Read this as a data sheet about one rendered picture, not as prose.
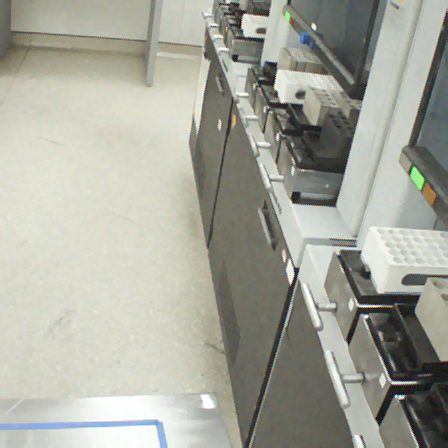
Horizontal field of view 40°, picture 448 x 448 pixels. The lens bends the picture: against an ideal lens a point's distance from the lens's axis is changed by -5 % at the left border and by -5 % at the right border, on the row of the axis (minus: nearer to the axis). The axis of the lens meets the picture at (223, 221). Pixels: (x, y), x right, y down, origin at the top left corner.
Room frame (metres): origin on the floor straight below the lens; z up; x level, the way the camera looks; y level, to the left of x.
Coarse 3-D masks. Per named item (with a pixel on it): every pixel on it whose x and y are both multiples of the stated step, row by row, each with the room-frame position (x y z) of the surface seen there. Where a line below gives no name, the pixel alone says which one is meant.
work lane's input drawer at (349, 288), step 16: (336, 256) 0.83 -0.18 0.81; (352, 256) 0.82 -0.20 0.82; (336, 272) 0.81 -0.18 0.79; (352, 272) 0.78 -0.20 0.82; (368, 272) 0.78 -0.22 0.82; (304, 288) 0.81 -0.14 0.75; (336, 288) 0.79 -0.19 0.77; (352, 288) 0.76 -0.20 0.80; (368, 288) 0.74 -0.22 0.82; (320, 304) 0.77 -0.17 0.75; (336, 304) 0.78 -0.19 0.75; (352, 304) 0.73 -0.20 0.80; (368, 304) 0.72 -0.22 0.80; (384, 304) 0.73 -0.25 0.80; (320, 320) 0.73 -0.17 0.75; (352, 320) 0.71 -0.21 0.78
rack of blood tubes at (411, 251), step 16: (368, 240) 0.82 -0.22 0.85; (384, 240) 0.82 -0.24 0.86; (400, 240) 0.82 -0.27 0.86; (416, 240) 0.83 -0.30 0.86; (432, 240) 0.83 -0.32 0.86; (368, 256) 0.81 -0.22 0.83; (384, 256) 0.76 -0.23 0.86; (400, 256) 0.77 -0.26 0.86; (416, 256) 0.78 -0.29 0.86; (432, 256) 0.78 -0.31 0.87; (384, 272) 0.74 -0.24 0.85; (400, 272) 0.74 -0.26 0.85; (416, 272) 0.75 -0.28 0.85; (432, 272) 0.76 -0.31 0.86; (384, 288) 0.74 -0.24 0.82; (400, 288) 0.75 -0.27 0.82; (416, 288) 0.75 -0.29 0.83
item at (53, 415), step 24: (0, 408) 0.41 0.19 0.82; (24, 408) 0.42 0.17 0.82; (48, 408) 0.42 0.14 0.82; (72, 408) 0.43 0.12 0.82; (96, 408) 0.44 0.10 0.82; (120, 408) 0.44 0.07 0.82; (144, 408) 0.45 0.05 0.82; (168, 408) 0.46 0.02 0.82; (192, 408) 0.46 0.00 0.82; (216, 408) 0.47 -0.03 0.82; (0, 432) 0.38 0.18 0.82; (24, 432) 0.39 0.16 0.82; (48, 432) 0.39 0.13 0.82; (72, 432) 0.40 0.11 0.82; (96, 432) 0.41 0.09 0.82; (120, 432) 0.41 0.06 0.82; (144, 432) 0.42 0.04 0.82; (168, 432) 0.42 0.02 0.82; (192, 432) 0.43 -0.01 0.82; (216, 432) 0.44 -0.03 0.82
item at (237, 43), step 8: (232, 32) 2.03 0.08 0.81; (240, 32) 2.01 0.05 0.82; (232, 40) 1.98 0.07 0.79; (240, 40) 1.95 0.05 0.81; (248, 40) 1.97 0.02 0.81; (256, 40) 1.97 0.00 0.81; (216, 48) 2.00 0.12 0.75; (224, 48) 2.01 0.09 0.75; (232, 48) 1.95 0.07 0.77; (240, 48) 1.95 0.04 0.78; (248, 48) 1.96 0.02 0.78; (256, 48) 1.96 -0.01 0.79; (256, 56) 1.96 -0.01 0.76
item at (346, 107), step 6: (336, 90) 1.40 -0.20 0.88; (336, 96) 1.39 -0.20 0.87; (342, 96) 1.37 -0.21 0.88; (336, 102) 1.38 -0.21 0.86; (342, 102) 1.35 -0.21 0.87; (348, 102) 1.34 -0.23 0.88; (342, 108) 1.34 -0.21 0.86; (348, 108) 1.31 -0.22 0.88; (354, 108) 1.30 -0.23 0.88; (342, 114) 1.33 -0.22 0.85; (348, 114) 1.30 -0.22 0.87; (354, 114) 1.30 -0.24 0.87; (354, 120) 1.30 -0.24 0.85
